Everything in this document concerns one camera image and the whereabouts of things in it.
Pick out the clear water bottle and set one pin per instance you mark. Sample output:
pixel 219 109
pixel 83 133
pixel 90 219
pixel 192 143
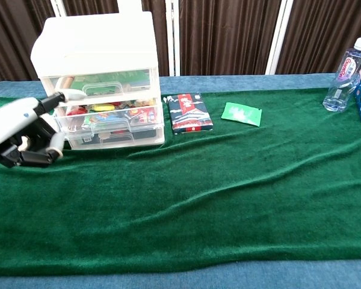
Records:
pixel 344 78

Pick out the clear drawer with snacks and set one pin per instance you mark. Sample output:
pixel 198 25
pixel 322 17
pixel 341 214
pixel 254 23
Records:
pixel 114 120

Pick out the clear drawer with dark contents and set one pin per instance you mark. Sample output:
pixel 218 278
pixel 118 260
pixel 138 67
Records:
pixel 117 140

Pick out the red snack packet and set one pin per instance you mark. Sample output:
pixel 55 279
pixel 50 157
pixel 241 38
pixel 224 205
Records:
pixel 76 112

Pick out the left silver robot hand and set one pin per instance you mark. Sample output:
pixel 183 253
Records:
pixel 15 123

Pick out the blue snack packet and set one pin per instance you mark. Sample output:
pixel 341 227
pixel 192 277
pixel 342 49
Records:
pixel 152 116

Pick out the green sachet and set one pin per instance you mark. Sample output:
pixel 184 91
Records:
pixel 242 114

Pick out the green velvet cloth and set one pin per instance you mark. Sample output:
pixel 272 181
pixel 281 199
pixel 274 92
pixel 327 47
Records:
pixel 180 195

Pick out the white drawer storage box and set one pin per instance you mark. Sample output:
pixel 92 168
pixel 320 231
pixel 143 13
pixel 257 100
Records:
pixel 96 42

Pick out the yellow snack packet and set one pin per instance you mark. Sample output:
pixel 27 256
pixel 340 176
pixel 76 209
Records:
pixel 102 107

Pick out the dark blue red box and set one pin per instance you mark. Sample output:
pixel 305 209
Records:
pixel 189 113

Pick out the clear drawer with green contents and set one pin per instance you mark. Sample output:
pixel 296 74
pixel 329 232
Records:
pixel 117 82

